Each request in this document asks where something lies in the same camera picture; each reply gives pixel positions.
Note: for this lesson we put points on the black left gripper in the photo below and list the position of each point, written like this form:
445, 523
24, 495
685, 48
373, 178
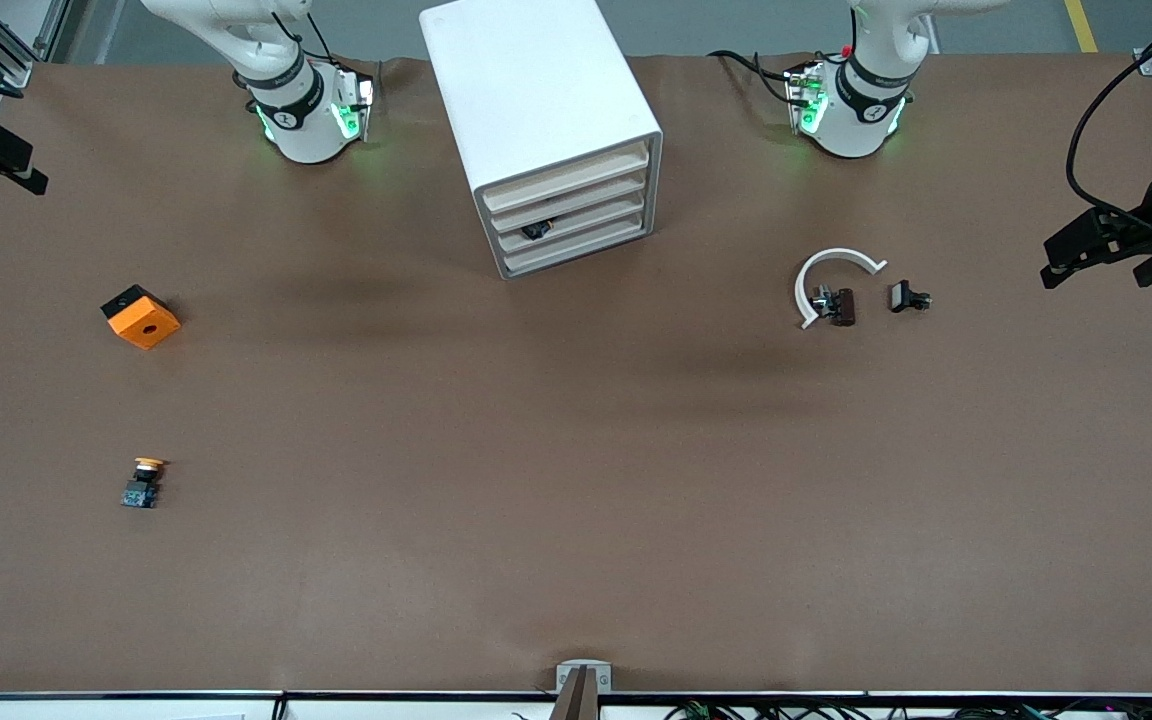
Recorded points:
1139, 232

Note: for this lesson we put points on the white plastic tray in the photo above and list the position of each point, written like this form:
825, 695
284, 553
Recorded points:
576, 203

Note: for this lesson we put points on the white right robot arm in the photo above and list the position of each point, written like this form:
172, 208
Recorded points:
301, 125

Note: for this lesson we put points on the small black clip component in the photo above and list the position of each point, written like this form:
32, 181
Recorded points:
904, 296

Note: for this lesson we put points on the orange box with hole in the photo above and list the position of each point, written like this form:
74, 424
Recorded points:
144, 322

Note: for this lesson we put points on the white curved plastic arc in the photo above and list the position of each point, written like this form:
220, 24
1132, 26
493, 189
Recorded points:
836, 256

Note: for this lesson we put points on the dark brown metal component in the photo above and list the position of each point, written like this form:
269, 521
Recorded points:
839, 306

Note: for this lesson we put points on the small black part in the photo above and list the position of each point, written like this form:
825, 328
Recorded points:
536, 231

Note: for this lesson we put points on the brown table cover sheet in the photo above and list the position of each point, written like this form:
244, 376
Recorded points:
536, 500

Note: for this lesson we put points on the yellow push button switch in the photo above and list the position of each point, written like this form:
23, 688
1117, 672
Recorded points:
141, 490

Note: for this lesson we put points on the grey metal bracket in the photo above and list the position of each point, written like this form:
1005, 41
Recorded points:
584, 672

